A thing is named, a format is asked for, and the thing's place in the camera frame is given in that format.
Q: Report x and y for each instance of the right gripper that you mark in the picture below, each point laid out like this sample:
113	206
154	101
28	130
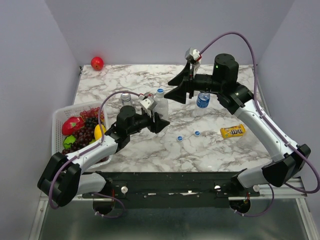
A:
186	74

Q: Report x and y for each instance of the red dragon fruit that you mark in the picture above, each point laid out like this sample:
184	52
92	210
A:
72	124

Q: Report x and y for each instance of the green fruit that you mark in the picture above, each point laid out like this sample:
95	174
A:
68	141

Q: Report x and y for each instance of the upside-down energy drink can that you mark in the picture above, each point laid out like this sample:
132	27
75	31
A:
126	99

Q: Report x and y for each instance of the yellow mango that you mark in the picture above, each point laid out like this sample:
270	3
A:
99	131

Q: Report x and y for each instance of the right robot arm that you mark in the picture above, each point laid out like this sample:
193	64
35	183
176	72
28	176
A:
286	154

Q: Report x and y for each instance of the yellow candy bag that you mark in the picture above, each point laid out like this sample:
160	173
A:
233	131

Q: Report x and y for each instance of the upright energy drink can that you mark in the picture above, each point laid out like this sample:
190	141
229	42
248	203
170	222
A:
149	95

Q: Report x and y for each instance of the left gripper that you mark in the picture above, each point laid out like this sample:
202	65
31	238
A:
158	125

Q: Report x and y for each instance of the clear unlabelled plastic bottle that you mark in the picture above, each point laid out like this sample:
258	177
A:
162	107

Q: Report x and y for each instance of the black grape bunch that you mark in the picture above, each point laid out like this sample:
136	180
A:
91	122

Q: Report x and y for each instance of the dark purple grape bunch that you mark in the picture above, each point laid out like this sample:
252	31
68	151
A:
83	137

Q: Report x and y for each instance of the blue labelled plastic bottle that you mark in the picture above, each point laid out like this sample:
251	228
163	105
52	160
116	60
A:
201	104

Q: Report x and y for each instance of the red grape bunch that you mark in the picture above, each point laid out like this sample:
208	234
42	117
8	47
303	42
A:
92	112

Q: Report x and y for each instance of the black mounting rail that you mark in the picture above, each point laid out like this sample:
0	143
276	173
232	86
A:
165	190

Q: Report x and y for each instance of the blue bottle cap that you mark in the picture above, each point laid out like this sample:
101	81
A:
197	133
160	91
179	138

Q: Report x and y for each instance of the red apple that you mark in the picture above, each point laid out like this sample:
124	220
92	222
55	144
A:
97	63

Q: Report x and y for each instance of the white fruit basket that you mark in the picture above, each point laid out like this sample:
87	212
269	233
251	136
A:
63	114

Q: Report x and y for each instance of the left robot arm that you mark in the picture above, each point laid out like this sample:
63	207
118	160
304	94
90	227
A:
62	175

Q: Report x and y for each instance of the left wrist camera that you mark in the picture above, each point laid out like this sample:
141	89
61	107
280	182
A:
148	104

